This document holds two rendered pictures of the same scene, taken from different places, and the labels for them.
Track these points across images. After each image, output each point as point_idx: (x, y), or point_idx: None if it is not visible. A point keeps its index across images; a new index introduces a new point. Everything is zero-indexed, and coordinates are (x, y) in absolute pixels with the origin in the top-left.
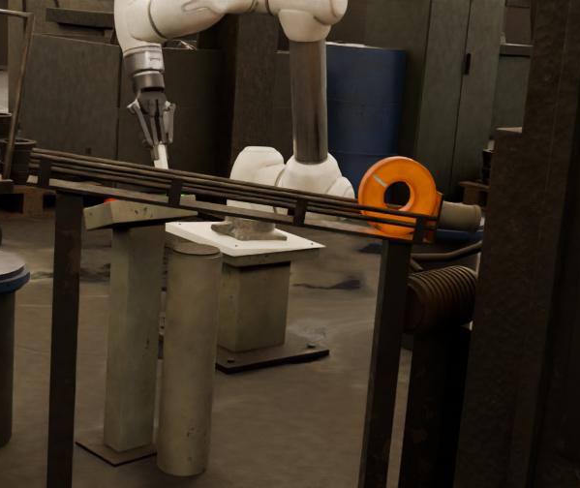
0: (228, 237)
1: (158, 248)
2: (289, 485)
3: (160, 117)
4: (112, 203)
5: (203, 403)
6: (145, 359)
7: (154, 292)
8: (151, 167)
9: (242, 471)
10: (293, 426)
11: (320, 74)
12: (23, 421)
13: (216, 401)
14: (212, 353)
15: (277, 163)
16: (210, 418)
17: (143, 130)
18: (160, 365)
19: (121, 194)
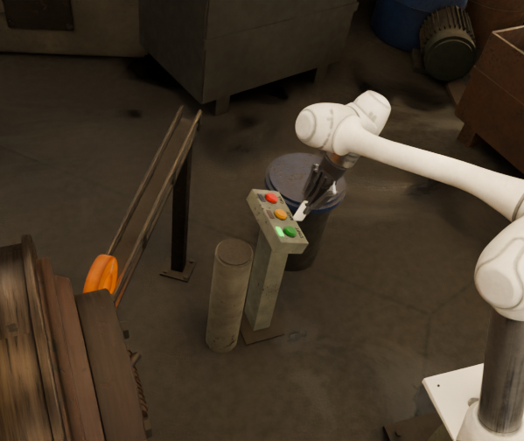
0: (477, 394)
1: (268, 246)
2: (174, 387)
3: (317, 188)
4: (251, 191)
5: (209, 318)
6: (256, 290)
7: (264, 266)
8: (177, 157)
9: (203, 368)
10: (266, 433)
11: (492, 344)
12: (303, 280)
13: (324, 397)
14: (213, 303)
15: None
16: (213, 332)
17: (305, 183)
18: (403, 384)
19: (168, 155)
